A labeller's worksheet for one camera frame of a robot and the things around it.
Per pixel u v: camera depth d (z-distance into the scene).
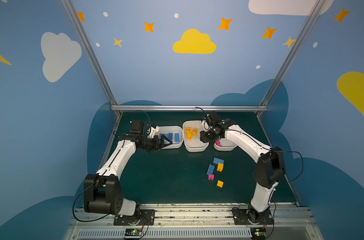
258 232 0.72
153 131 0.78
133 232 0.71
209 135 0.77
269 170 0.48
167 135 1.07
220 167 0.91
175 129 1.08
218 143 1.01
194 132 1.06
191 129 1.08
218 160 0.93
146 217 0.75
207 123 0.73
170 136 1.04
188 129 1.07
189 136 1.05
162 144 0.72
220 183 0.86
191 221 0.73
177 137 1.04
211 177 0.86
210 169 0.90
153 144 0.73
